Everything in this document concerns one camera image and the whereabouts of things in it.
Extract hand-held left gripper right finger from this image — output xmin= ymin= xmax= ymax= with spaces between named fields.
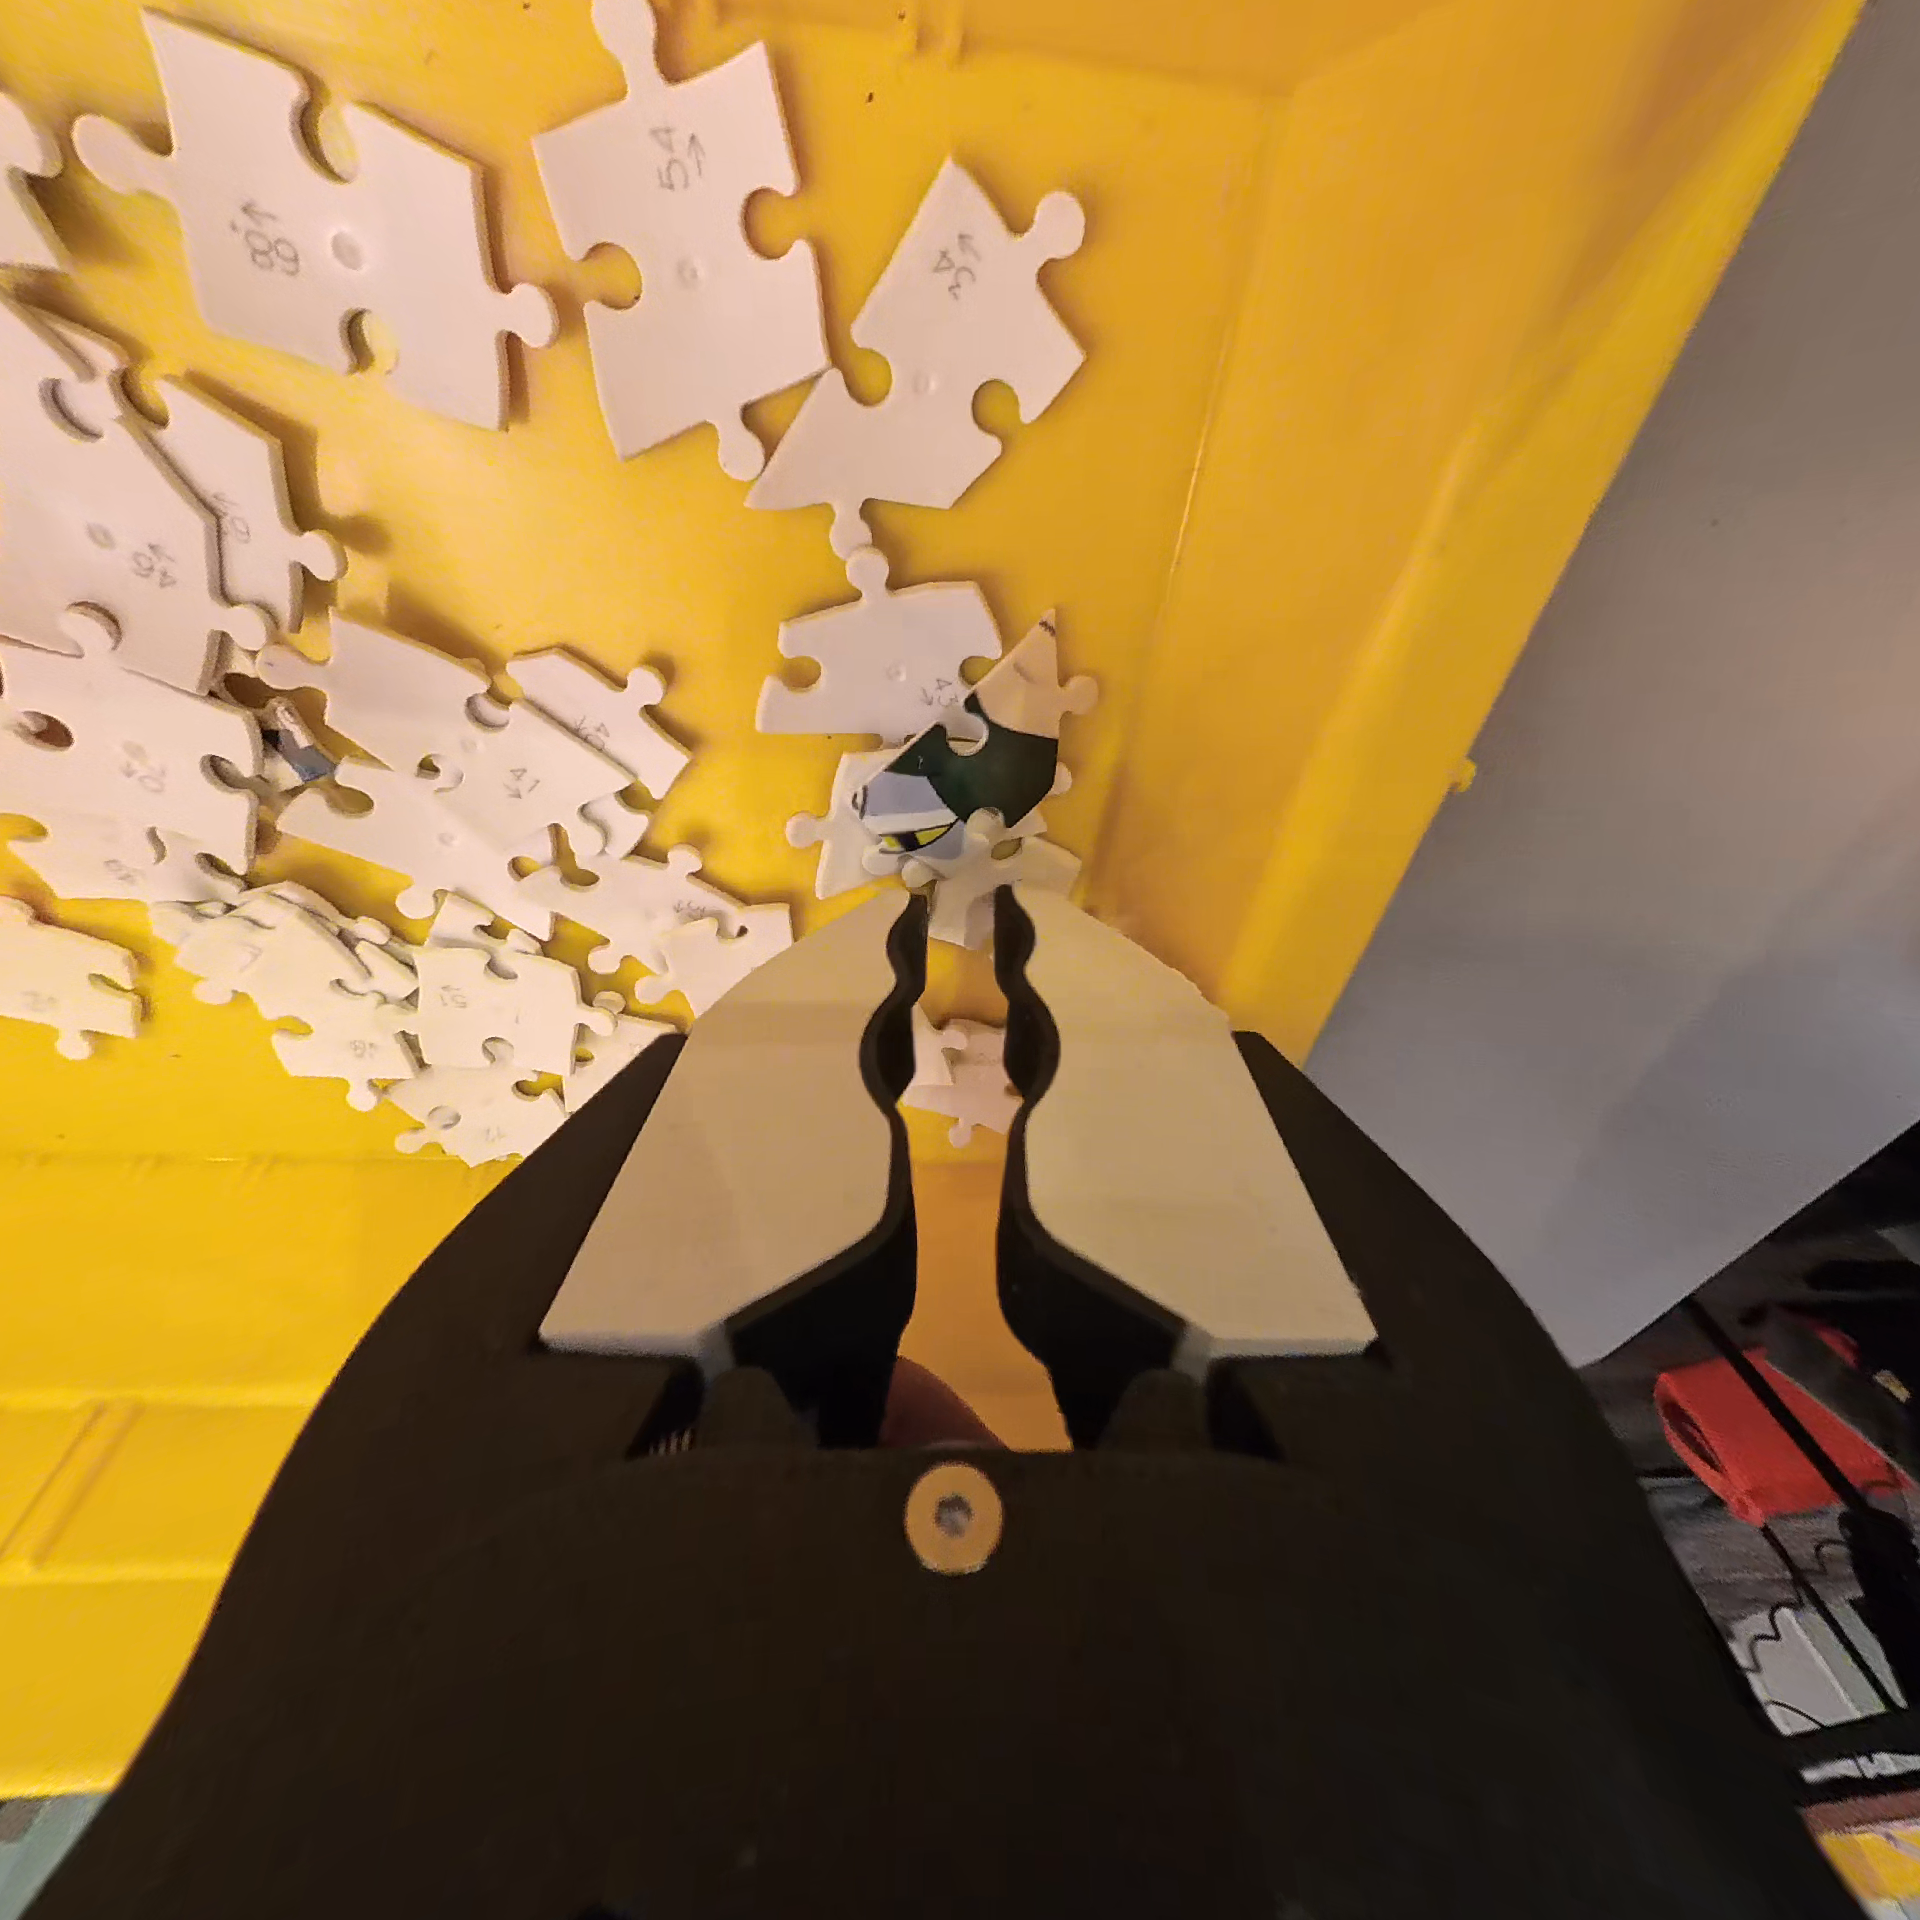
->
xmin=990 ymin=887 xmax=1384 ymax=1452

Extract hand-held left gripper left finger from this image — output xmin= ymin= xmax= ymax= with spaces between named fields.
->
xmin=539 ymin=891 xmax=920 ymax=1452

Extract dark printed jigsaw piece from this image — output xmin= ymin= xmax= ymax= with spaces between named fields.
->
xmin=853 ymin=607 xmax=1101 ymax=904

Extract yellow plastic bin holding pieces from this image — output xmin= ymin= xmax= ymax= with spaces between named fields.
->
xmin=0 ymin=0 xmax=1869 ymax=1794

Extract pile of puzzle pieces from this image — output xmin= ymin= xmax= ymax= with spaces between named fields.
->
xmin=0 ymin=0 xmax=1107 ymax=1163

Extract red plastic part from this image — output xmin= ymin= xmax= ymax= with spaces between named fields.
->
xmin=1654 ymin=1319 xmax=1920 ymax=1525

